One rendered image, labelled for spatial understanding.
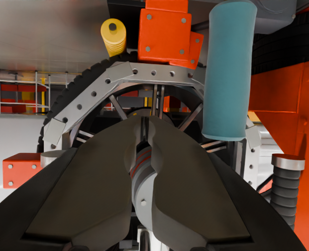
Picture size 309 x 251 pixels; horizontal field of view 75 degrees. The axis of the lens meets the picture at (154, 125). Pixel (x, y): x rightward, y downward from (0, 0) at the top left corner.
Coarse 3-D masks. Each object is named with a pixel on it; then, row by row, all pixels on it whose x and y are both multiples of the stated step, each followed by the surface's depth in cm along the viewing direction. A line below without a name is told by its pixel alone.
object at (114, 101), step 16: (112, 96) 57; (176, 96) 77; (192, 96) 62; (96, 112) 69; (160, 112) 60; (192, 112) 61; (80, 128) 58; (80, 144) 67; (144, 144) 64; (208, 144) 62; (224, 144) 64; (224, 160) 65
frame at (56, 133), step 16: (112, 64) 46; (128, 64) 47; (144, 64) 47; (96, 80) 46; (112, 80) 46; (128, 80) 49; (144, 80) 48; (160, 80) 48; (176, 80) 49; (192, 80) 49; (80, 96) 46; (96, 96) 47; (64, 112) 46; (80, 112) 47; (48, 128) 46; (64, 128) 46; (256, 128) 52; (48, 144) 46; (64, 144) 51; (240, 144) 57; (256, 144) 53; (240, 160) 57; (256, 160) 53; (256, 176) 54
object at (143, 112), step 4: (132, 112) 104; (136, 112) 104; (140, 112) 104; (144, 112) 104; (148, 112) 105; (156, 112) 105; (128, 116) 104; (144, 116) 105; (164, 116) 106; (164, 120) 106; (168, 120) 106; (172, 124) 107; (144, 128) 101; (144, 132) 101; (136, 152) 106
